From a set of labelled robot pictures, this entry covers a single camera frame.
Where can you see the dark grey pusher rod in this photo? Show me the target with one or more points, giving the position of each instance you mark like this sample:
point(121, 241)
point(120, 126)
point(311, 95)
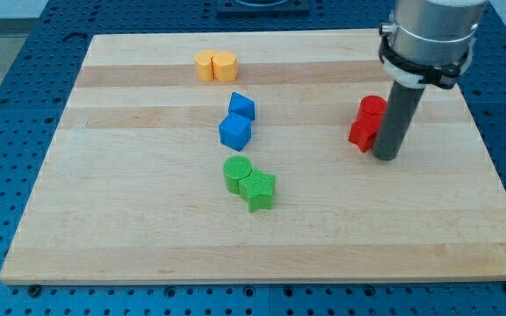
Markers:
point(401, 107)

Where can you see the red star block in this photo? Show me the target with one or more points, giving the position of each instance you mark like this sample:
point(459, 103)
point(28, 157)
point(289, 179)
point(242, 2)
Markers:
point(363, 134)

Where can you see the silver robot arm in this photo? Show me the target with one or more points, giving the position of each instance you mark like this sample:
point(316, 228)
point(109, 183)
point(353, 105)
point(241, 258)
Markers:
point(424, 42)

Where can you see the green star block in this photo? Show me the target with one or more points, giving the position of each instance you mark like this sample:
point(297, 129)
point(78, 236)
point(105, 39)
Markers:
point(258, 190)

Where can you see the red cylinder block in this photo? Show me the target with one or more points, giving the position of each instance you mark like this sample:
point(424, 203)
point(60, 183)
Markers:
point(370, 113)

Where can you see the blue triangle block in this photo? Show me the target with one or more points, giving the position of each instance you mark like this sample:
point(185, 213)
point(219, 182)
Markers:
point(241, 105)

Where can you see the blue cube block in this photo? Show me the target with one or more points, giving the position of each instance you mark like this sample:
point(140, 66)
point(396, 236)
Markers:
point(235, 131)

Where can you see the green cylinder block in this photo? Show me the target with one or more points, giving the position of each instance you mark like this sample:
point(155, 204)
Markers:
point(235, 169)

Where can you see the yellow hexagon block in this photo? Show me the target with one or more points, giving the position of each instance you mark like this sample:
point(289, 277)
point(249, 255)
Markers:
point(225, 66)

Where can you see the wooden board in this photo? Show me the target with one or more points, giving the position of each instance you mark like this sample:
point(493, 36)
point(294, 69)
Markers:
point(223, 158)

